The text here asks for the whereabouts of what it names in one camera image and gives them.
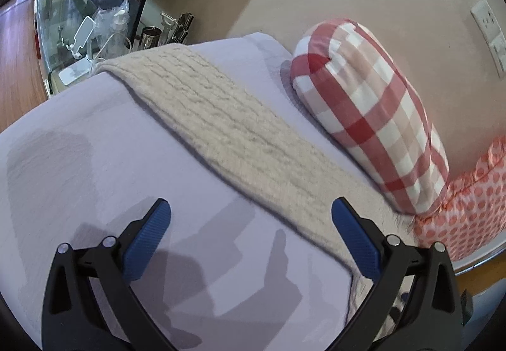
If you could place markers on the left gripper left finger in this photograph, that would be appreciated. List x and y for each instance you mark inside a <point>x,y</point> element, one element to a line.
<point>71,316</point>

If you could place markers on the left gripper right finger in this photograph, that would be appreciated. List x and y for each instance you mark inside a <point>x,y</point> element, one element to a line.
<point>414,302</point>

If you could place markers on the beige cable knit sweater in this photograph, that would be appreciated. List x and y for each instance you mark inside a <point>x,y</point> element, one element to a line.
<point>253,149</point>

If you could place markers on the orange polka dot pillow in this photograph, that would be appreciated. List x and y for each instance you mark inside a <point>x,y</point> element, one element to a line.
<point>473,209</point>

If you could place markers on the lavender bed sheet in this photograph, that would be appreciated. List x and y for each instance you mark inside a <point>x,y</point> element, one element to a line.
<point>227,275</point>

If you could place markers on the red white checkered pillow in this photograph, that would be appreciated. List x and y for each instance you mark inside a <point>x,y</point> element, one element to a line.
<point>350,84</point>

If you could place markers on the white phone stand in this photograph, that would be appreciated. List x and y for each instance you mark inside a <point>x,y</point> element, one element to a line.
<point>81,37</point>

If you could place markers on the metal cup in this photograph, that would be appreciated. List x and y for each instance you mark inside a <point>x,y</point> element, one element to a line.
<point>149,38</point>

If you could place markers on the clear plastic bag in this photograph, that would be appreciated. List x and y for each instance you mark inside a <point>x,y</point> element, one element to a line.
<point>111,31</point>

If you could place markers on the dark metal holder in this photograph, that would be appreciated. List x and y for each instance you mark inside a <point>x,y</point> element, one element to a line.
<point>175,30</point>

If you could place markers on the glass side table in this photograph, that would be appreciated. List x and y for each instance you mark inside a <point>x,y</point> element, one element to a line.
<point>56,23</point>

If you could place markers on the wooden bed frame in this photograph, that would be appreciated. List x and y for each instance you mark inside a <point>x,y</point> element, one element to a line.
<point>484,276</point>

